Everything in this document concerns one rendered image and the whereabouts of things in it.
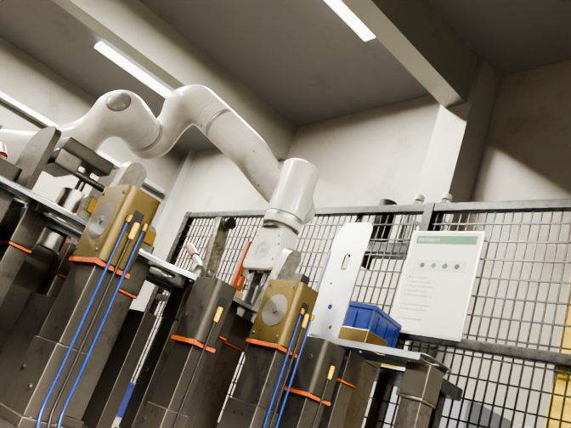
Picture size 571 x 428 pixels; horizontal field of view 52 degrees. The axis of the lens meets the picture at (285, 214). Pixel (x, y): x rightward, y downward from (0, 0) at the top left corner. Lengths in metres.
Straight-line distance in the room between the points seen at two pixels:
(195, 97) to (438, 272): 0.80
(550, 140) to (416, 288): 3.08
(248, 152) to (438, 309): 0.67
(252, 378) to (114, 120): 0.70
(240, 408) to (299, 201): 0.46
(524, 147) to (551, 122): 0.25
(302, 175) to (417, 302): 0.57
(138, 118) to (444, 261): 0.89
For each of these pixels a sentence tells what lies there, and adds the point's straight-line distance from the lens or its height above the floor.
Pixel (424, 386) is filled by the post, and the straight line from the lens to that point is 1.09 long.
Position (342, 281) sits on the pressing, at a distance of 1.46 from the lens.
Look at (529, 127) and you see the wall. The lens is 4.80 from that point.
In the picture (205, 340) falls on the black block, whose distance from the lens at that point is 0.97.
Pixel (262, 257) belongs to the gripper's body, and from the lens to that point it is 1.22.
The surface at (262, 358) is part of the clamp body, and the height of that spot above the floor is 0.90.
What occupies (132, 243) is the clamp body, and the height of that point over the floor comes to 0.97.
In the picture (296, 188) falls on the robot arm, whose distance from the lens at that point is 1.26.
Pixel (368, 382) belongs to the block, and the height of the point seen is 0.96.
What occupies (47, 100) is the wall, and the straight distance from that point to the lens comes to 8.21.
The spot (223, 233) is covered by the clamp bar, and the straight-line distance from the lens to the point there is 1.43.
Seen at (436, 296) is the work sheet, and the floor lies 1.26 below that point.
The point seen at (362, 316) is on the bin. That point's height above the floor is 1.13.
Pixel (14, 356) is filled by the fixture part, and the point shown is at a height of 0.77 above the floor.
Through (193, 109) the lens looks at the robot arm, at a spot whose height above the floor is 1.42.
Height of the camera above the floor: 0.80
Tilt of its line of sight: 19 degrees up
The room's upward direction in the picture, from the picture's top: 20 degrees clockwise
